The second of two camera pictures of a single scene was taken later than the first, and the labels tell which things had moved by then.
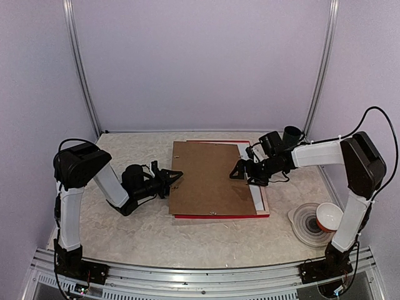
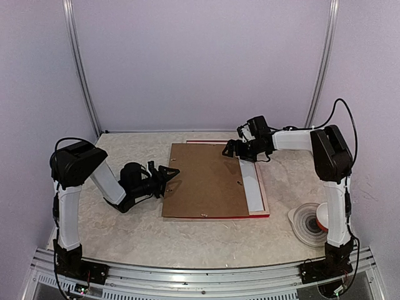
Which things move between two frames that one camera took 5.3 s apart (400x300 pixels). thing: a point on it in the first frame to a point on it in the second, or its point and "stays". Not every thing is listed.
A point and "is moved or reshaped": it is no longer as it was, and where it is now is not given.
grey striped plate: x=305 y=228 stays
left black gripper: x=164 y=179 stays
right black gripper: x=251 y=174 to x=231 y=144
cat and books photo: x=242 y=148 is moved or reshaped
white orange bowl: x=328 y=215 stays
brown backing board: x=205 y=187 stays
